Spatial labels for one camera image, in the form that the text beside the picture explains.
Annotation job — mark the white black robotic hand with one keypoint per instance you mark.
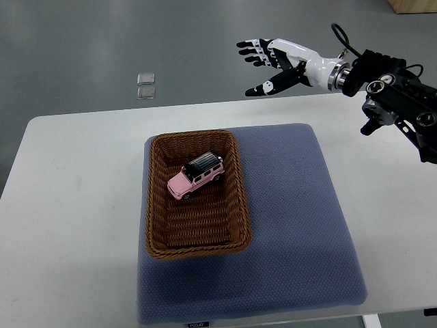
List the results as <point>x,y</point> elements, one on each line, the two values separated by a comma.
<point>296,64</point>

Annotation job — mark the pink toy car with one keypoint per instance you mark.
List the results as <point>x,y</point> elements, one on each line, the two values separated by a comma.
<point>209,167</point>

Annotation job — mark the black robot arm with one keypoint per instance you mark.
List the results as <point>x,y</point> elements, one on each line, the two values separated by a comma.
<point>395,95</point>

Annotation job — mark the brown wicker basket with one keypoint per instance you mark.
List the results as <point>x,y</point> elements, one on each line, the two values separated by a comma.
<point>215,219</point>

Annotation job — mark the wooden box corner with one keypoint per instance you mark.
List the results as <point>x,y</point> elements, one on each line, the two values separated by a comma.
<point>413,6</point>

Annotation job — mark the upper silver floor plate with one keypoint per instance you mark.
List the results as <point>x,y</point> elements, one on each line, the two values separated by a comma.
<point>146,78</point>

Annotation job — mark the silver floor plate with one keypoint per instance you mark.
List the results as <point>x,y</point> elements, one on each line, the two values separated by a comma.
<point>146,92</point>
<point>146,78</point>

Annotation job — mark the lower silver floor plate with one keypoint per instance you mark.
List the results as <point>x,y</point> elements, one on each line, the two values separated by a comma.
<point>146,92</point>

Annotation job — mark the blue-grey cushion mat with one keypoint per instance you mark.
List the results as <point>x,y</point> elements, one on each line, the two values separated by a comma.
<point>301,256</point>

